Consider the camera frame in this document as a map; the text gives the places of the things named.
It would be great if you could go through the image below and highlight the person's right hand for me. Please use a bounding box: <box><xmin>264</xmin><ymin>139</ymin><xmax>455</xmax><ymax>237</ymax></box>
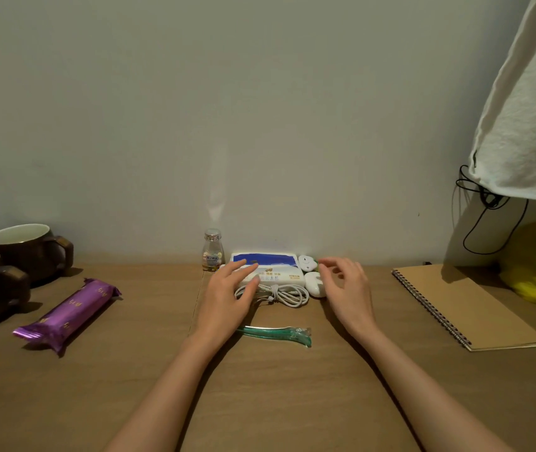
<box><xmin>317</xmin><ymin>256</ymin><xmax>378</xmax><ymax>342</ymax></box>

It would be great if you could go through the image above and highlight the person's left hand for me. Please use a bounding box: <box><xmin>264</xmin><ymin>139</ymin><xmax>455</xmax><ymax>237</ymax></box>
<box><xmin>194</xmin><ymin>258</ymin><xmax>262</xmax><ymax>349</ymax></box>

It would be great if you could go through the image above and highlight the white usb cable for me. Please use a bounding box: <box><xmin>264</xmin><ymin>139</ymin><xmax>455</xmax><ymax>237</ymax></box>
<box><xmin>233</xmin><ymin>282</ymin><xmax>310</xmax><ymax>309</ymax></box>

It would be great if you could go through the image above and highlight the green toothbrush packet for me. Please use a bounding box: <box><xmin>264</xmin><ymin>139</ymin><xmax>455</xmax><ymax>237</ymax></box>
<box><xmin>235</xmin><ymin>325</ymin><xmax>313</xmax><ymax>348</ymax></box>

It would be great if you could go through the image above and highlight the brown spiral notebook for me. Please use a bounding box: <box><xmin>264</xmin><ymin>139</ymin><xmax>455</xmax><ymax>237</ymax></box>
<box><xmin>391</xmin><ymin>264</ymin><xmax>536</xmax><ymax>352</ymax></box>

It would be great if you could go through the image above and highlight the purple snack wrapper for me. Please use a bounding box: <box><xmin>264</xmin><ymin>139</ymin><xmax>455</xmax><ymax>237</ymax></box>
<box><xmin>12</xmin><ymin>277</ymin><xmax>122</xmax><ymax>355</ymax></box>

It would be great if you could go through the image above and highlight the person's left forearm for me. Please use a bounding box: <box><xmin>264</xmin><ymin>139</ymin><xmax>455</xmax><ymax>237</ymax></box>
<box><xmin>105</xmin><ymin>331</ymin><xmax>236</xmax><ymax>452</ymax></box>

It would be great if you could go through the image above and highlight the person's right forearm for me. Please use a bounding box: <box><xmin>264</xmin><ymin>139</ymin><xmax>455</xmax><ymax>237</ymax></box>
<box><xmin>355</xmin><ymin>322</ymin><xmax>516</xmax><ymax>452</ymax></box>

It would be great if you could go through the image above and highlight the white oval earbud case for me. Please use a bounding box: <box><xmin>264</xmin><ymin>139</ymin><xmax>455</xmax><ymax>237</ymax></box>
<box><xmin>304</xmin><ymin>271</ymin><xmax>330</xmax><ymax>299</ymax></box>

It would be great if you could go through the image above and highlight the small glass bottle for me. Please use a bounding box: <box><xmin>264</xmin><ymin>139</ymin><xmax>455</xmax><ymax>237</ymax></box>
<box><xmin>201</xmin><ymin>228</ymin><xmax>225</xmax><ymax>272</ymax></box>

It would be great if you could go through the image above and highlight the blue white tissue pack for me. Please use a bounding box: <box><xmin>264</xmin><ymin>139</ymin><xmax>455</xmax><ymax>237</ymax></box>
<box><xmin>228</xmin><ymin>252</ymin><xmax>307</xmax><ymax>288</ymax></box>

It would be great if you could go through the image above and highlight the white hanging cloth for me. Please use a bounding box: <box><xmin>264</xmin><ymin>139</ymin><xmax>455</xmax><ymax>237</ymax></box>
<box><xmin>467</xmin><ymin>0</ymin><xmax>536</xmax><ymax>207</ymax></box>

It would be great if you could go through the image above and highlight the black wire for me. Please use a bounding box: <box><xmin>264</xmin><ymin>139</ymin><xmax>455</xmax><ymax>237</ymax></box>
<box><xmin>454</xmin><ymin>164</ymin><xmax>530</xmax><ymax>256</ymax></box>

